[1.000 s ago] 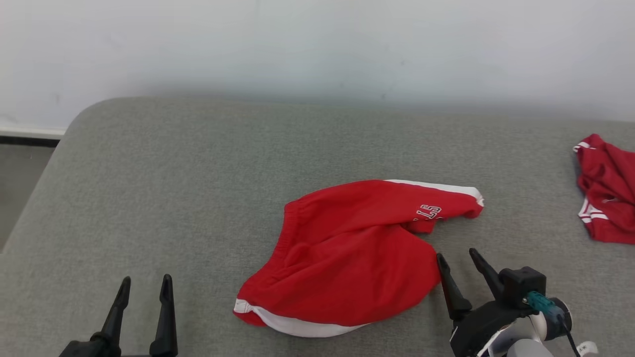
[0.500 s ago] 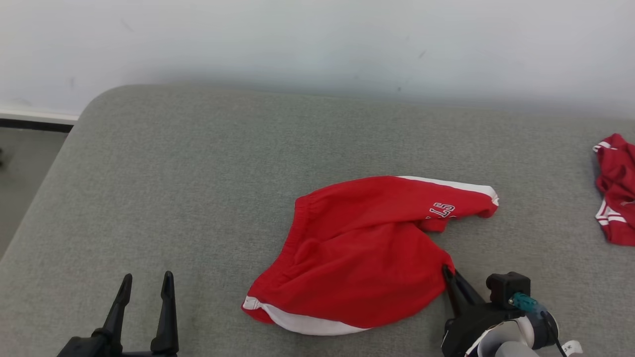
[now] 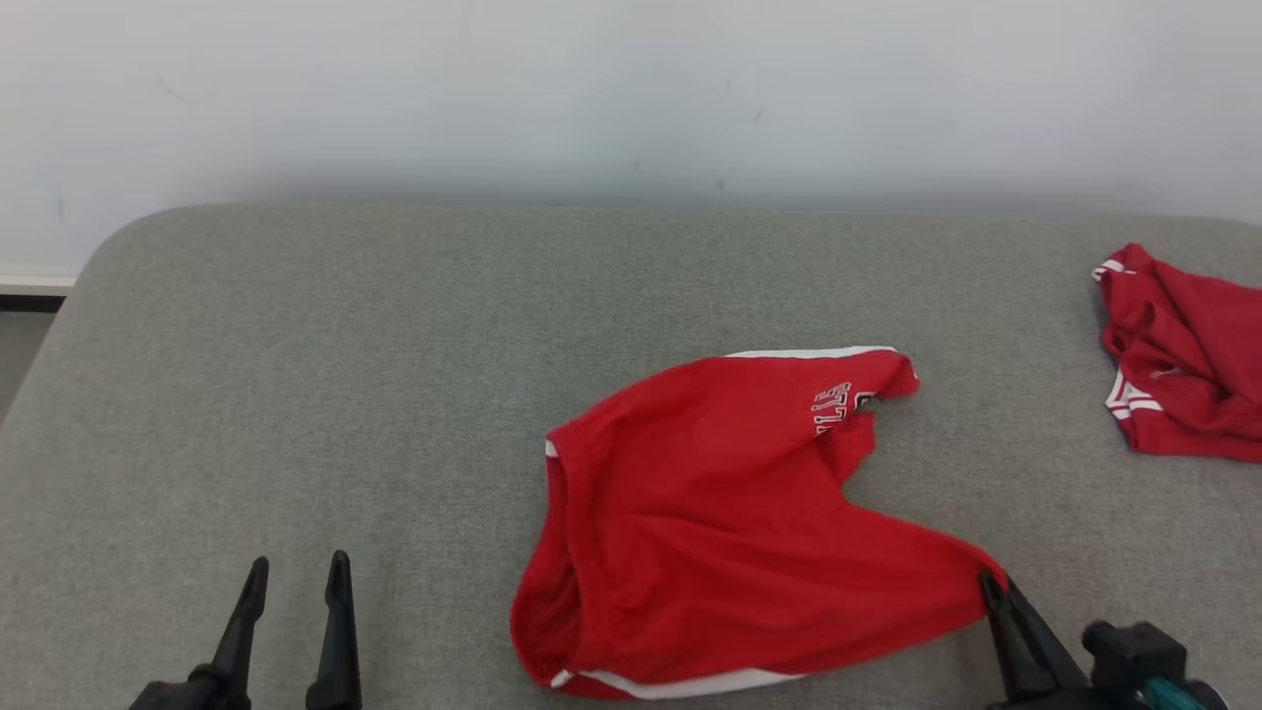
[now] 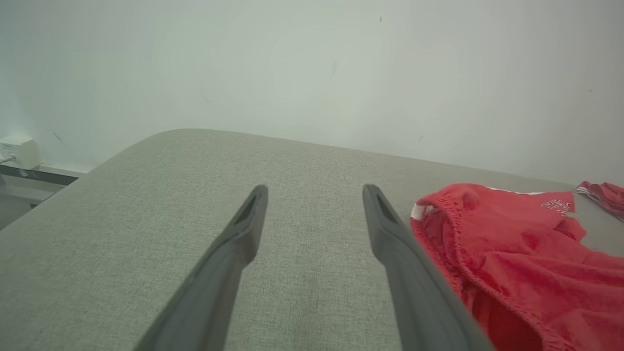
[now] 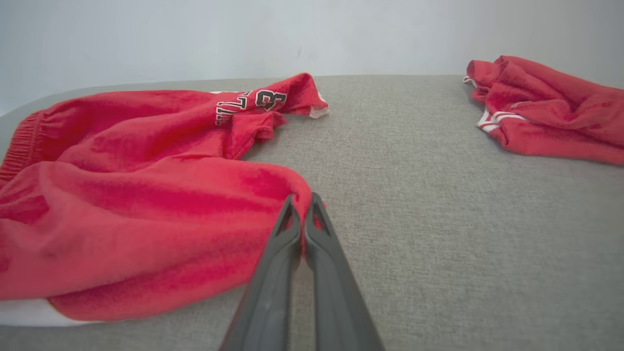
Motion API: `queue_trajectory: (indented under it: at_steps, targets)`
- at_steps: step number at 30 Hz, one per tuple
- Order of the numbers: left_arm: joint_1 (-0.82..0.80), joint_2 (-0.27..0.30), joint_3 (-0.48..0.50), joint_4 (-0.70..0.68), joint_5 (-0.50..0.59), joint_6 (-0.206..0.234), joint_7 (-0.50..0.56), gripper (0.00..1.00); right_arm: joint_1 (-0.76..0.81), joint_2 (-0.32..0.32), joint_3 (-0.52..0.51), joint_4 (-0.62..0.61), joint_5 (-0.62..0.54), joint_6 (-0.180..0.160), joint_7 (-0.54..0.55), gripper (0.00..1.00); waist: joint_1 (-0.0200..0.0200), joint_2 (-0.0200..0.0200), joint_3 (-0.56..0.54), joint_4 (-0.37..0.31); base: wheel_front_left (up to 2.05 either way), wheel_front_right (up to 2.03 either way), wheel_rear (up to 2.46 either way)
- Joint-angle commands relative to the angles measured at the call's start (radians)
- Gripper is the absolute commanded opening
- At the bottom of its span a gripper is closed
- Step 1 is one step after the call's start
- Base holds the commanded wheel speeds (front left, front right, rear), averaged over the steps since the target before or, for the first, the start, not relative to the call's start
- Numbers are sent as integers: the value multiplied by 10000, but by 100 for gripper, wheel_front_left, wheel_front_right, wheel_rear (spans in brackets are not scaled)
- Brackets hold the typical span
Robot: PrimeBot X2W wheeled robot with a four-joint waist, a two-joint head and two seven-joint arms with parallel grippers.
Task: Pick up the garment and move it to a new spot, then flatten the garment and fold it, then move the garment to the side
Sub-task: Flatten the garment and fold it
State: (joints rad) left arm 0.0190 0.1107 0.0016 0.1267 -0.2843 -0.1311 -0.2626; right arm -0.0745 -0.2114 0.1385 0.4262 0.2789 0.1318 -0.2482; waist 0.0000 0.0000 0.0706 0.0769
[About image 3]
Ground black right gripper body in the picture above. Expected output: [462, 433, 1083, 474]
[986, 685, 1150, 710]

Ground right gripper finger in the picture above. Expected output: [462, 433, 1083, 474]
[1001, 582, 1086, 691]
[981, 570, 1041, 696]

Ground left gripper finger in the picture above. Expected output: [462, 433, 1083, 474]
[212, 556, 270, 678]
[306, 550, 363, 710]

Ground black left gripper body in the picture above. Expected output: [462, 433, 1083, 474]
[128, 671, 252, 710]

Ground red shorts with white trim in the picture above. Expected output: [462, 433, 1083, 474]
[510, 345, 1009, 701]

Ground red Bulls 23 jersey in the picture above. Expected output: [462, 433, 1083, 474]
[1091, 243, 1262, 464]

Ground grey fabric sofa seat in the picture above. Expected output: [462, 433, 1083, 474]
[0, 202, 1262, 710]

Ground teal cable connector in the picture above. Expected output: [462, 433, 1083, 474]
[1144, 675, 1212, 710]

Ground white wall baseboard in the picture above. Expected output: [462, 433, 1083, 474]
[0, 274, 78, 297]

